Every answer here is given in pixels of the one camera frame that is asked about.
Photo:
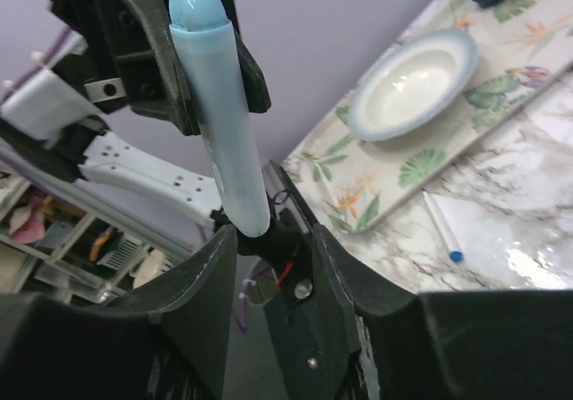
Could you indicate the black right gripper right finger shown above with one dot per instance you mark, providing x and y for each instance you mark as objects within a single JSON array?
[{"x": 493, "y": 344}]

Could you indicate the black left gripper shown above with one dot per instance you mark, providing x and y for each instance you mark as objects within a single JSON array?
[{"x": 130, "y": 40}]

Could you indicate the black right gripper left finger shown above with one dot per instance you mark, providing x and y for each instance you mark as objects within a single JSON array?
[{"x": 164, "y": 340}]

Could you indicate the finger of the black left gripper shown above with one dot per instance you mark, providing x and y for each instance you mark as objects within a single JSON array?
[{"x": 255, "y": 86}]

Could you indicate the light blue highlighter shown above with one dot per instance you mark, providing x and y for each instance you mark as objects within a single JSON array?
[{"x": 204, "y": 40}]

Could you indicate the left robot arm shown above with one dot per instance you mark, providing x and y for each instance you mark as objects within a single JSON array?
[{"x": 62, "y": 133}]

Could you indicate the white blue-tipped pen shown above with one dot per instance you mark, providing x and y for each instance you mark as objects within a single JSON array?
[{"x": 447, "y": 236}]

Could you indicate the white blue-rimmed plate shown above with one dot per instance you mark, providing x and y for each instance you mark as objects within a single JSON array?
[{"x": 412, "y": 85}]

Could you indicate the floral rectangular tray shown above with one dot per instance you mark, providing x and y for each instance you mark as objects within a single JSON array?
[{"x": 524, "y": 46}]

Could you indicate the black front mounting rail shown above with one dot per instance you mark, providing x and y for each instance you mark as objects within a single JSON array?
[{"x": 310, "y": 319}]

